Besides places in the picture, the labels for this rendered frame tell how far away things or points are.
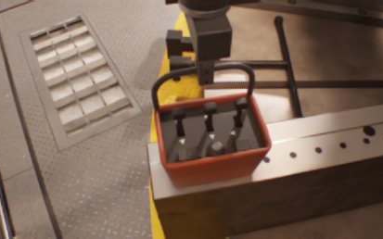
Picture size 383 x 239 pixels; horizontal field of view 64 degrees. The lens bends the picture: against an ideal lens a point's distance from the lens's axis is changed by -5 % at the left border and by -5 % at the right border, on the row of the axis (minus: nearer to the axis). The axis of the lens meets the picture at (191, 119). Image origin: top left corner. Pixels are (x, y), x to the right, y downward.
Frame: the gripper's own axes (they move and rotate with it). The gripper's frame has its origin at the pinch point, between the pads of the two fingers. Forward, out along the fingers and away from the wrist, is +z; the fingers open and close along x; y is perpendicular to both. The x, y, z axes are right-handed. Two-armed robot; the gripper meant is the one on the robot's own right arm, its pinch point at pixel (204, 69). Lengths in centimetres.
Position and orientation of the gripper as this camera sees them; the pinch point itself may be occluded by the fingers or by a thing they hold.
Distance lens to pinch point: 56.5
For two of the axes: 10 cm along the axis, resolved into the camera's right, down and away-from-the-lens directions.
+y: -9.8, 1.6, -0.8
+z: 0.2, 5.9, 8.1
